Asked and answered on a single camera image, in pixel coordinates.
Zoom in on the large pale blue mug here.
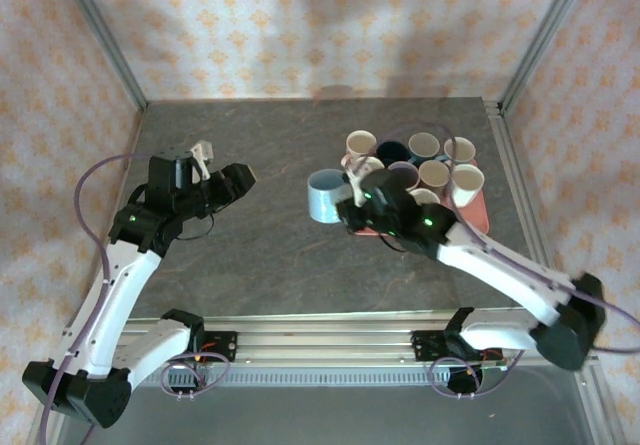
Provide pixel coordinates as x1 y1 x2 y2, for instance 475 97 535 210
305 168 354 226

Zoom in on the large beige pink mug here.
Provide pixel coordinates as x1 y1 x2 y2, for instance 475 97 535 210
387 160 421 191

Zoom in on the small pink mug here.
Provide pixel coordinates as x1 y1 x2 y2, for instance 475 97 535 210
409 187 442 206

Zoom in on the navy blue mug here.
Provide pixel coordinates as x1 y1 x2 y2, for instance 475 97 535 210
374 139 412 164

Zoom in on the grey mug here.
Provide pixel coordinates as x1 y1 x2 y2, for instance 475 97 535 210
417 158 451 191

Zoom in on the pale pink mug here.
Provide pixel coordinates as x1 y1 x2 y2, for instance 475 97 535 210
341 130 379 166

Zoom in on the white ribbed mug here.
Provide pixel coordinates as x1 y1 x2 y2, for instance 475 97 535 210
449 163 486 209

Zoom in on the pink plastic tray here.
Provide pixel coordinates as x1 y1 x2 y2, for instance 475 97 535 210
349 157 490 239

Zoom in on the grey metal panel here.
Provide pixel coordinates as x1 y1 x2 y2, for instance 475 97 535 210
34 384 619 445

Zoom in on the aluminium base rail beam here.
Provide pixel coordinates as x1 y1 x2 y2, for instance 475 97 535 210
53 313 599 368

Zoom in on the grey slotted cable duct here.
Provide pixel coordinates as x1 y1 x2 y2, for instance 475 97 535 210
127 369 587 387

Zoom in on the aluminium upright post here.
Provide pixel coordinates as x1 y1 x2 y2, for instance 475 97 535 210
498 0 599 111
52 0 150 111

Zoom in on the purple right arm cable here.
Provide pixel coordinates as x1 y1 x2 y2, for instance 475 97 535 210
344 122 640 400

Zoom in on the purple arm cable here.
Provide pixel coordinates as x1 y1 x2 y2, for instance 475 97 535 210
38 153 232 445
344 122 640 400

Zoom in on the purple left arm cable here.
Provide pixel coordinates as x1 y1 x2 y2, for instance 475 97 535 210
38 153 232 445

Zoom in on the aluminium frame leg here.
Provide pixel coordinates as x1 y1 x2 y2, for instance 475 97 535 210
573 364 627 445

